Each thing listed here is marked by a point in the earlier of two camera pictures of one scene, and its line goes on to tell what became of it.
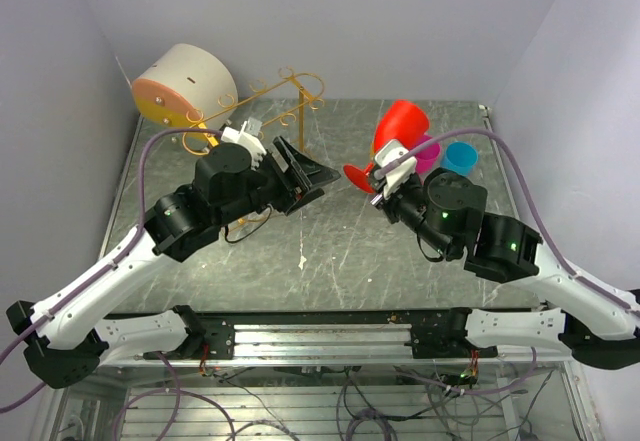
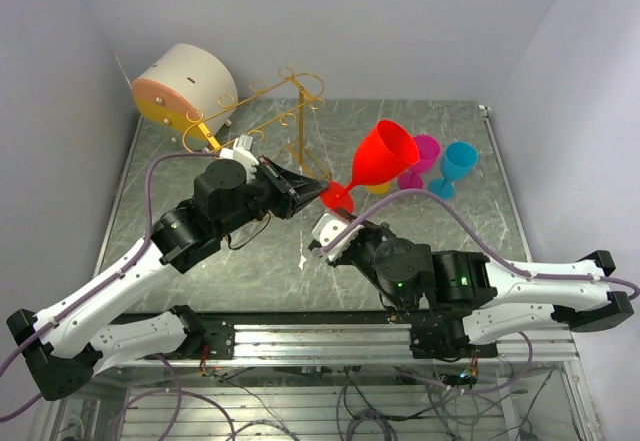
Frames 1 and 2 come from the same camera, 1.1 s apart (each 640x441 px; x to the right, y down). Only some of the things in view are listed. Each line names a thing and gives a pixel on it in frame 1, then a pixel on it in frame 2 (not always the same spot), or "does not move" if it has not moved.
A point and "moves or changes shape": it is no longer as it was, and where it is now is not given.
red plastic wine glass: (403, 122) moves or changes shape
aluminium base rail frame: (329, 376) does not move
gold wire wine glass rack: (256, 110) does not move
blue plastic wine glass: (460, 157) does not move
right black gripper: (386, 204) to (369, 228)
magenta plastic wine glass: (426, 161) does not move
